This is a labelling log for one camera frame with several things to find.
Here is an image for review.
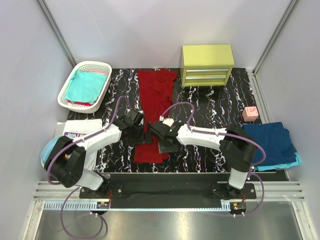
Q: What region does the red t shirt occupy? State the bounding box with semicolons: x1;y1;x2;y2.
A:
134;68;178;164

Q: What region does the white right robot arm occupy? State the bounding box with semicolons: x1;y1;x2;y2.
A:
148;118;258;199

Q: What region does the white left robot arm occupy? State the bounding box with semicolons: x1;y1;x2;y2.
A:
40;109;152;198

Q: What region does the pink folded shirt in basket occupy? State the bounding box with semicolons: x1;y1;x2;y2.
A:
67;100;95;107

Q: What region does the white plastic laundry basket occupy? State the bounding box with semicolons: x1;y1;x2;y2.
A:
57;61;112;114

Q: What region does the teal folded t shirt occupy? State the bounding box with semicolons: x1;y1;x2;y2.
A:
65;70;108;103

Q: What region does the yellow green drawer cabinet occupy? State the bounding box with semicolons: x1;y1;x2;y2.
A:
180;44;235;87

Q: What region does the pink cube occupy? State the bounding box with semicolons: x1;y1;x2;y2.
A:
242;106;259;122

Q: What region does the light blue shirt under pile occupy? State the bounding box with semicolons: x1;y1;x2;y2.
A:
254;152;301;172

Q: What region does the blue t shirt pile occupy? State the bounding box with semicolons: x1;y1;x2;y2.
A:
242;122;298;167

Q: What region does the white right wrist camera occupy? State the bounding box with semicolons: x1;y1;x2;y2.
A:
162;118;175;127

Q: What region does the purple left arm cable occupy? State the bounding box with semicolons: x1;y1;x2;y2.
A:
46;96;132;186

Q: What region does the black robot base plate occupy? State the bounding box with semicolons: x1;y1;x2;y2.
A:
79;173;257;211

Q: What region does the light blue ring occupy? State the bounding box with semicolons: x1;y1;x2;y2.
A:
39;136;61;169

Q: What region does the aluminium frame post right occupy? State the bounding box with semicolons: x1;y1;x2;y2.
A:
252;0;301;75

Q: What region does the aluminium frame post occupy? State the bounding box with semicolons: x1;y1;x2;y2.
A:
35;0;77;67
252;0;301;75

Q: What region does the aluminium frame post left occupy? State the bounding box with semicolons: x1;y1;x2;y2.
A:
35;0;77;67

